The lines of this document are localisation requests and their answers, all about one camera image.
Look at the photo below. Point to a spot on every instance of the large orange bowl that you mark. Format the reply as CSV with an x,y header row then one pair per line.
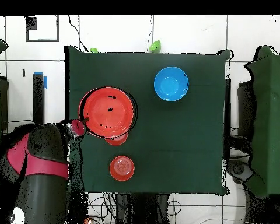
x,y
107,112

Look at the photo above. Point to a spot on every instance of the orange bowl with ringed bottom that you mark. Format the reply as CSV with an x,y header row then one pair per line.
x,y
117,141

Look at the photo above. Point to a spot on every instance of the large blue bowl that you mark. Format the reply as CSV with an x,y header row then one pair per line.
x,y
171,84

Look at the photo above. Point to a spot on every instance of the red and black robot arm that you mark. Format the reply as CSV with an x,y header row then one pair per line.
x,y
42,163

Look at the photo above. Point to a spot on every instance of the black metal stand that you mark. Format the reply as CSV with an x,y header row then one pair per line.
x,y
38,98

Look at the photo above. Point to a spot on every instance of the blue tape strip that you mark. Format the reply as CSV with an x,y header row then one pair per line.
x,y
45,81

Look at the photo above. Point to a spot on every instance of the small plain orange bowl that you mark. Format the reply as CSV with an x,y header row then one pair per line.
x,y
122,168

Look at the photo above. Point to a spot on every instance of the small green floor object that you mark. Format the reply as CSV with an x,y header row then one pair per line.
x,y
93,50

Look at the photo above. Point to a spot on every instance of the small orange floor object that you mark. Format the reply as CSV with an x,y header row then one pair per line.
x,y
87,222

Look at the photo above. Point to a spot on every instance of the green bowl on floor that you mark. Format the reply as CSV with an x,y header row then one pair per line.
x,y
155,46

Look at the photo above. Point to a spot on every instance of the grey chair base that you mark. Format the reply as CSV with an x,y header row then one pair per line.
x,y
238,170

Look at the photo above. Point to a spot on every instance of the dark square floor frame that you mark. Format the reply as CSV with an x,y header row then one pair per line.
x,y
57,30

